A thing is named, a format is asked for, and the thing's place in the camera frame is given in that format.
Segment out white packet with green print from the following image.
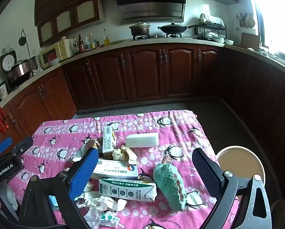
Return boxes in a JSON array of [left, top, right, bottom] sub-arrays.
[[85, 210, 121, 229]]

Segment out wooden cutting board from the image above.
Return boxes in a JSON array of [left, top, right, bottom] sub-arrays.
[[240, 33, 261, 50]]

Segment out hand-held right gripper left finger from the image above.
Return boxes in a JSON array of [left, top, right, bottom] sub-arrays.
[[18, 147, 99, 229]]

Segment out green and white box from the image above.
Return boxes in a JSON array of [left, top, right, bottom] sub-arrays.
[[102, 126, 118, 154]]

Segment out crumpled white tissue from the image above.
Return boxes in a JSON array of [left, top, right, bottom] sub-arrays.
[[77, 191, 127, 211]]

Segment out wooden upper cabinets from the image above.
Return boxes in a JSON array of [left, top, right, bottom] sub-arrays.
[[35, 0, 239, 48]]

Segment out green and white milk carton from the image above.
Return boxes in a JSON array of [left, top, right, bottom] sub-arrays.
[[98, 177, 157, 202]]

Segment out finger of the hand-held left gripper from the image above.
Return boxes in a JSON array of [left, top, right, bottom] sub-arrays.
[[0, 137, 13, 158], [12, 135, 34, 156]]

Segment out hanging black pan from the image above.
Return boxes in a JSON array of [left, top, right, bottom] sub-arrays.
[[18, 30, 27, 46]]

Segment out black wok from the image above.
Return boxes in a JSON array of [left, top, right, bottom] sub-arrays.
[[157, 23, 200, 34]]

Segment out brownish tissue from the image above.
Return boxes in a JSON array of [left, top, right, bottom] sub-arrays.
[[112, 145, 138, 164]]

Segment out cream microwave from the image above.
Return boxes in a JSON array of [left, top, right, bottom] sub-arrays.
[[39, 39, 74, 69]]

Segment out white foam block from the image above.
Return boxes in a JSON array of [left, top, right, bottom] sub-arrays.
[[125, 132, 160, 148]]

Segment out wall utensil holder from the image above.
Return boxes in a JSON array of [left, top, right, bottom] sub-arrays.
[[238, 11, 248, 28]]

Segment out steel pot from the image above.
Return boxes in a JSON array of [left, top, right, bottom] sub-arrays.
[[28, 56, 39, 75]]

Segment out long white box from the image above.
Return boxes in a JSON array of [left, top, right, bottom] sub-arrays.
[[91, 159, 139, 180]]

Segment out black dish rack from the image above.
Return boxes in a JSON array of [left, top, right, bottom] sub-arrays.
[[195, 13, 227, 41]]

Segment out large yellow oil bottle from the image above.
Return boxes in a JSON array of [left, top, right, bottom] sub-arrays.
[[103, 29, 111, 46]]

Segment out silver rice cooker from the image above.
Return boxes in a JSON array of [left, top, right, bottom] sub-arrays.
[[5, 60, 32, 89]]

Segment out brown clay pot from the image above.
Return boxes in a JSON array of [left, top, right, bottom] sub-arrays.
[[129, 22, 151, 37]]

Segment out round wooden stool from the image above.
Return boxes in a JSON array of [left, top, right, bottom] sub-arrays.
[[269, 199, 285, 229]]

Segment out round white dial appliance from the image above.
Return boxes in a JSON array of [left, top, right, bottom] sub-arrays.
[[0, 50, 16, 73]]

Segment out teal plush cloth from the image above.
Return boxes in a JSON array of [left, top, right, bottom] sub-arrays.
[[153, 153, 189, 212]]

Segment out white round bin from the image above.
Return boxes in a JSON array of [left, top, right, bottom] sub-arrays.
[[215, 146, 265, 196]]

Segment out window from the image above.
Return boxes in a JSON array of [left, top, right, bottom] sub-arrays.
[[252, 0, 285, 62]]

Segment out white patterned pot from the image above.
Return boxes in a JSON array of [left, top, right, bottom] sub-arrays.
[[0, 81, 9, 99]]

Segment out black range hood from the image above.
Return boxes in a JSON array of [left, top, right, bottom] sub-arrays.
[[114, 0, 188, 21]]

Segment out gas stove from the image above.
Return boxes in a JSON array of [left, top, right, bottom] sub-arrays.
[[132, 34, 183, 41]]

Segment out pink penguin blanket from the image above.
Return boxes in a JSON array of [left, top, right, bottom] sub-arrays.
[[8, 110, 240, 229]]

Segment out wooden lower cabinets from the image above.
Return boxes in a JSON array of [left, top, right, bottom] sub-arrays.
[[0, 43, 285, 148]]

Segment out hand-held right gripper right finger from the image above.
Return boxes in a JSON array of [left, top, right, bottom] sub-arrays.
[[192, 147, 273, 229]]

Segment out wooden cabinets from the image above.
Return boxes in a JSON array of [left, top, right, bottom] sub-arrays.
[[0, 43, 285, 148], [35, 0, 239, 48]]

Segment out white snack bag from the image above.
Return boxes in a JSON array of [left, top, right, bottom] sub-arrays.
[[72, 138, 102, 163]]

